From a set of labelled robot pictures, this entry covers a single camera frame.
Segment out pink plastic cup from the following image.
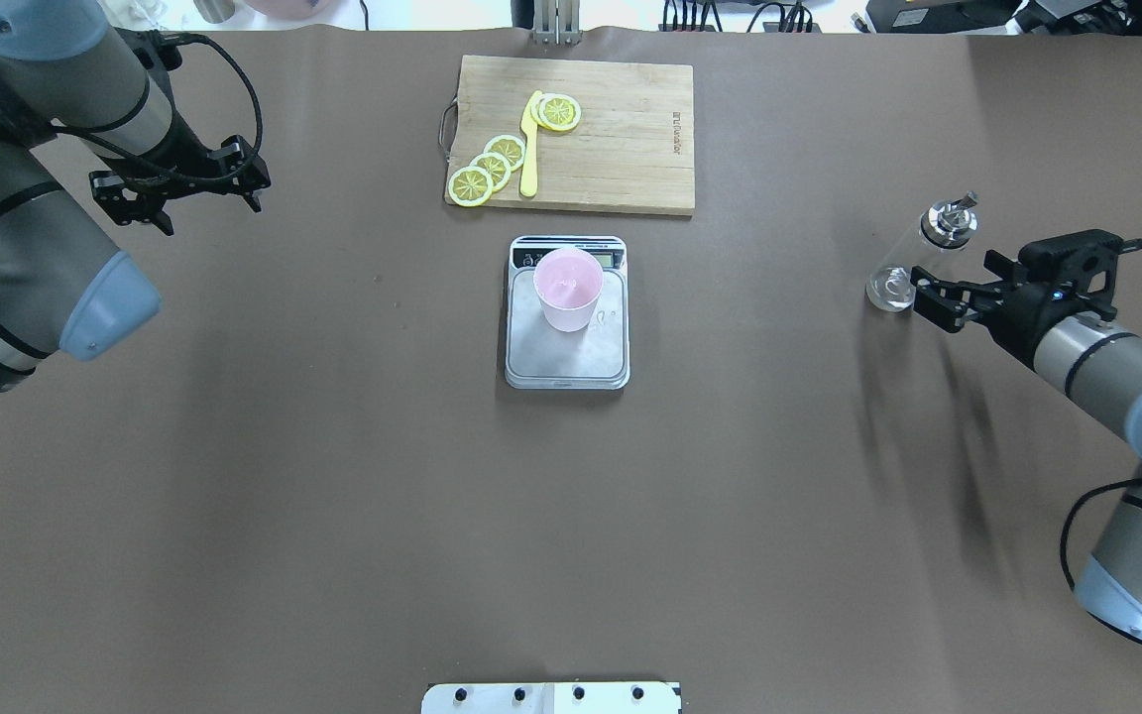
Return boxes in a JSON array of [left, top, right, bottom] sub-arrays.
[[533, 247, 606, 331]]

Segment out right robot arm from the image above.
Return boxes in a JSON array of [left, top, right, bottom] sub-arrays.
[[910, 228, 1142, 645]]

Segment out lemon slice by knife tip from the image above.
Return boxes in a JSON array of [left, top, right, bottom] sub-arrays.
[[534, 93, 584, 134]]

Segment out lemon slice front left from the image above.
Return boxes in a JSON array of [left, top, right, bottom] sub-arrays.
[[445, 166, 496, 207]]

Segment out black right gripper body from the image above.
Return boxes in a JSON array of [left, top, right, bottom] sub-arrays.
[[982, 228, 1123, 367]]

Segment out digital kitchen scale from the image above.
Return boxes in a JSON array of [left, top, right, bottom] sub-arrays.
[[502, 235, 630, 392]]

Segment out black equipment box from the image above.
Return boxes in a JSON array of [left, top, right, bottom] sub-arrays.
[[864, 1, 1023, 35]]

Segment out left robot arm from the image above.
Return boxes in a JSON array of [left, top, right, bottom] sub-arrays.
[[0, 1, 271, 394]]

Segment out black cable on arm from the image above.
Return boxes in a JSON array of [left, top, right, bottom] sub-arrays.
[[1059, 233, 1142, 657], [0, 30, 265, 298]]

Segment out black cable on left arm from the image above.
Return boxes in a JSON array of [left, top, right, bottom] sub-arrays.
[[0, 30, 265, 298]]

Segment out black cables at table back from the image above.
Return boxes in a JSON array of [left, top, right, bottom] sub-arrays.
[[660, 0, 820, 35]]

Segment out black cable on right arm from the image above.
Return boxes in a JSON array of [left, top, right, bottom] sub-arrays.
[[1059, 233, 1142, 657]]

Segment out metal camera post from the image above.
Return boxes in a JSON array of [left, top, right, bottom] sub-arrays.
[[531, 0, 584, 46]]

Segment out glass sauce bottle metal spout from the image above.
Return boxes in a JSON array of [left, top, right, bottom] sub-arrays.
[[864, 191, 980, 313]]

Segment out white metal base plate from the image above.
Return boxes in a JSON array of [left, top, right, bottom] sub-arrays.
[[420, 679, 684, 713]]

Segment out yellow plastic knife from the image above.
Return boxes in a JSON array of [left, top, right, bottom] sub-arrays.
[[518, 90, 542, 198]]

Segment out bamboo cutting board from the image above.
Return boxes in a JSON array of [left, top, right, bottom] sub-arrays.
[[448, 55, 695, 216]]

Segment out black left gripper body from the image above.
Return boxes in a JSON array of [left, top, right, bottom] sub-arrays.
[[110, 134, 272, 215]]

